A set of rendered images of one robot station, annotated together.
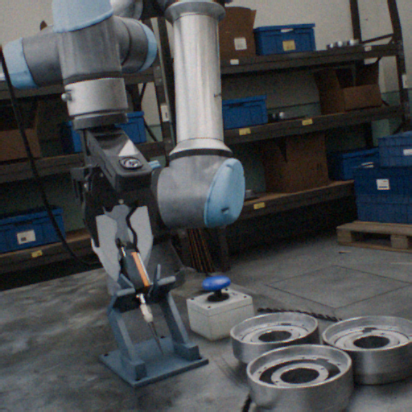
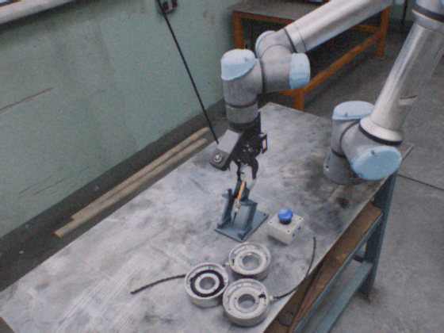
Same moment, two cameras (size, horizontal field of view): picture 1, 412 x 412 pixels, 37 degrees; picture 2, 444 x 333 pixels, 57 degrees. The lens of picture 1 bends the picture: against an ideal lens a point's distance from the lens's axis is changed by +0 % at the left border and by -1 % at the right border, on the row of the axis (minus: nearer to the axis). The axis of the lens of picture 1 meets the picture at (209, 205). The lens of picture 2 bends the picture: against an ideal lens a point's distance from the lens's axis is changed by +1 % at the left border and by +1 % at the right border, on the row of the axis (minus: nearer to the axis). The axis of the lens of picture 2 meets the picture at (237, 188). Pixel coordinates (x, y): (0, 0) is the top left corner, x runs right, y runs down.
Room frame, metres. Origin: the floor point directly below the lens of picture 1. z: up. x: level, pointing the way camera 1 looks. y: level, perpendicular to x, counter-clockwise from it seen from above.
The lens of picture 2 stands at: (0.46, -0.66, 1.61)
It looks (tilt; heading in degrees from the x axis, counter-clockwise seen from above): 40 degrees down; 68
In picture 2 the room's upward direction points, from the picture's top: 6 degrees counter-clockwise
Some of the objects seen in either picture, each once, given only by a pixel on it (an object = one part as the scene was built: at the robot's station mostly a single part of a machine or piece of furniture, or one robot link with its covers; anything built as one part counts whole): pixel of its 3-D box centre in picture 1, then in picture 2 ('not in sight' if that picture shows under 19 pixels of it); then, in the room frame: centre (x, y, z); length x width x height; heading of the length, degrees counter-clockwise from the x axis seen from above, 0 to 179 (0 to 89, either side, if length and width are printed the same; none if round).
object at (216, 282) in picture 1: (217, 294); (285, 219); (0.86, 0.01, 0.85); 0.04 x 0.04 x 0.05
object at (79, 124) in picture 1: (105, 162); (246, 136); (0.82, 0.13, 1.06); 0.09 x 0.08 x 0.12; 28
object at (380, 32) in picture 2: not in sight; (318, 36); (2.45, 2.11, 0.39); 1.50 x 0.62 x 0.78; 25
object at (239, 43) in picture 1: (215, 38); not in sight; (4.77, -0.23, 1.69); 0.59 x 0.41 x 0.38; 120
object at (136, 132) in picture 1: (101, 133); not in sight; (4.36, 0.66, 1.11); 0.52 x 0.38 x 0.22; 115
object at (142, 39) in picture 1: (110, 47); (281, 70); (0.91, 0.11, 1.22); 0.11 x 0.11 x 0.08; 71
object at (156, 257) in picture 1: (143, 260); (349, 158); (1.17, 0.14, 0.85); 0.15 x 0.15 x 0.10
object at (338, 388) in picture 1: (300, 383); (207, 285); (0.60, -0.07, 0.82); 0.10 x 0.10 x 0.04
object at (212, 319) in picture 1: (219, 311); (286, 224); (0.86, 0.01, 0.82); 0.08 x 0.07 x 0.05; 25
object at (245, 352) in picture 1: (275, 343); (250, 262); (0.72, -0.06, 0.82); 0.10 x 0.10 x 0.04
